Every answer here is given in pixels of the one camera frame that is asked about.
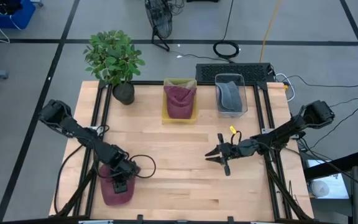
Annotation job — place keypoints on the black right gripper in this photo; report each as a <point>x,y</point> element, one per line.
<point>241,148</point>

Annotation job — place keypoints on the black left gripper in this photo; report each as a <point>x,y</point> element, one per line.
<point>124,168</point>

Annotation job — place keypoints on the maroon baseball cap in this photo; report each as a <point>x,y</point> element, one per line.
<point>180,102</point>
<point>110,196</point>

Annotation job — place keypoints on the grey-blue baseball cap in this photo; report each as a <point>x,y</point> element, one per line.
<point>232,98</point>

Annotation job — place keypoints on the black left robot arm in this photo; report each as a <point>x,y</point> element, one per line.
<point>82,137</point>

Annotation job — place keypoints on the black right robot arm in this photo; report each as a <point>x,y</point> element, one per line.
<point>291,129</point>

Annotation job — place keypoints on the yellow plastic bin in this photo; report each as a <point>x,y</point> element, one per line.
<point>179,121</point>

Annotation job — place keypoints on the clear plastic bin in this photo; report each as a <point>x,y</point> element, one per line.
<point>245,105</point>

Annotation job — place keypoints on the black perforated computer case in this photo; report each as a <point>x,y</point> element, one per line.
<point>253,70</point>

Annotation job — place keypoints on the white round container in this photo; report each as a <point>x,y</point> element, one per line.
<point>319,188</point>

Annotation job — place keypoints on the green potted plant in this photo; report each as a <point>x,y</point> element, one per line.
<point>112,56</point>

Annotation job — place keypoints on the black beam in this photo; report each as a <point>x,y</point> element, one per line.
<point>337,165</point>

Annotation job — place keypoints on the black floor fan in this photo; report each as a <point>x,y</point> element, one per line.
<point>158,18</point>

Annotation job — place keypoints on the blue plastic crate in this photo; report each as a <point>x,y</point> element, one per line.
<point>23,18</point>

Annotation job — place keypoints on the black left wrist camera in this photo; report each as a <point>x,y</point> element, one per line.
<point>120,186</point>

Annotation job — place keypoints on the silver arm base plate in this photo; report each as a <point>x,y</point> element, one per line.
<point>96,129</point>
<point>267,131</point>

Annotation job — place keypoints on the black aluminium table frame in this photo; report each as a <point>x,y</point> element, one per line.
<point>261,84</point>

